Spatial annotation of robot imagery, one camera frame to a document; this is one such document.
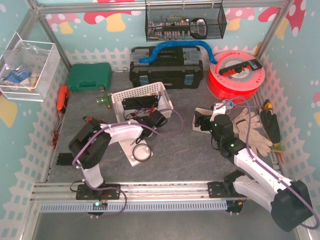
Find red multimeter probe leads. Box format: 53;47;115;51
50;112;62;149

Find grey slotted cable duct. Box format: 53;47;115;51
40;200;228;213

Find green plastic tool case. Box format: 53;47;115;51
67;62;112;92

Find black tape ring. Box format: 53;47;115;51
132;143;152;162

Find green brass valve fitting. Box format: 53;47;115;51
96;93;112;110

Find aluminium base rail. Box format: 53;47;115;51
30;180;249;203

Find black wire mesh basket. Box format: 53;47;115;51
145;0;227;42

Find black toolbox with blue latches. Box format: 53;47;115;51
129;46;204;89

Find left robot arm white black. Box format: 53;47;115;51
68;108;184;191

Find red filament spool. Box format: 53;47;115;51
206;50;265;100

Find orange black pliers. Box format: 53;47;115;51
82;116;101;123

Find clear acrylic wall box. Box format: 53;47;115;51
0;32;61;102

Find black bracket on floor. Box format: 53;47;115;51
56;152;74;166

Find blue corrugated hose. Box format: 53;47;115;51
138;40;218;65

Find orange multimeter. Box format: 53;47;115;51
56;84;70;114

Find blue white glove in box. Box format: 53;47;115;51
4;66;32;86

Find white work glove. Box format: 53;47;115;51
232;108;273;157

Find white plastic perforated basket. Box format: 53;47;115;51
111;82;174;123

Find black battery holder in basket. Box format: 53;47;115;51
121;95;159;111

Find yellow black screwdriver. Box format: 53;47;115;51
257;99;273;113

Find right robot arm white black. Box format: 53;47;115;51
192;100;320;232

